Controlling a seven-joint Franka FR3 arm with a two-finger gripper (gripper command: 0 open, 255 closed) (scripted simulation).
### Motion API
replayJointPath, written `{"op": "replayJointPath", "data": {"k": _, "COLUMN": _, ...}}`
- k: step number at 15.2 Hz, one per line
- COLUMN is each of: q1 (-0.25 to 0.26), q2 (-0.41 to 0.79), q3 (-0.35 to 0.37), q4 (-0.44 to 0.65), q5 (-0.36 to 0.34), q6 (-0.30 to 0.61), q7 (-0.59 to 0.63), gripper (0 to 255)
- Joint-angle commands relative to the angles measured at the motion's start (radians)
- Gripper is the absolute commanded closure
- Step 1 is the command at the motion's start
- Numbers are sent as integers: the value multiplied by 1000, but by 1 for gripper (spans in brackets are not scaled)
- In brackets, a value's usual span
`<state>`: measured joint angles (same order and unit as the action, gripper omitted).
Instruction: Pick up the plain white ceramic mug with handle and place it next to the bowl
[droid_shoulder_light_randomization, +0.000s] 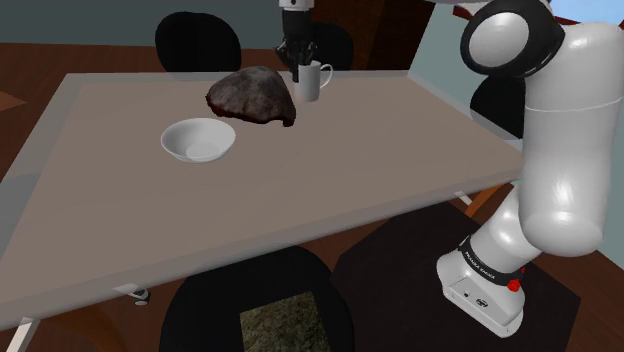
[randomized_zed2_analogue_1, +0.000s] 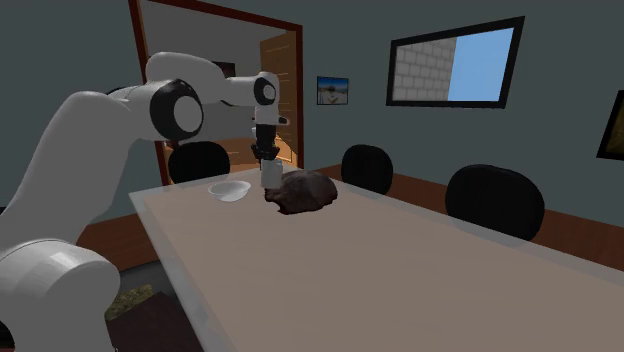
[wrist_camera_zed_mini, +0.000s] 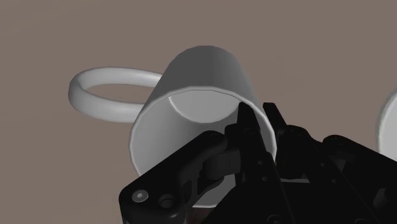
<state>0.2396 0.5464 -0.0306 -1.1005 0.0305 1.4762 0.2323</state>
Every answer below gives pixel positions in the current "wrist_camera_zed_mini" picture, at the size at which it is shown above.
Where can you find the white round object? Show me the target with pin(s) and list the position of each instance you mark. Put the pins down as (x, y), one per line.
(387, 124)

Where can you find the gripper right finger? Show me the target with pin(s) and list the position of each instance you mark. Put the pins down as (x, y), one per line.
(328, 167)

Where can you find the white mug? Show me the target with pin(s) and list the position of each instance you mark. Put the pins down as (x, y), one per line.
(164, 124)

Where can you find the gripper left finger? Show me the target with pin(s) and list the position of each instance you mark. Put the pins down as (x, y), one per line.
(173, 180)

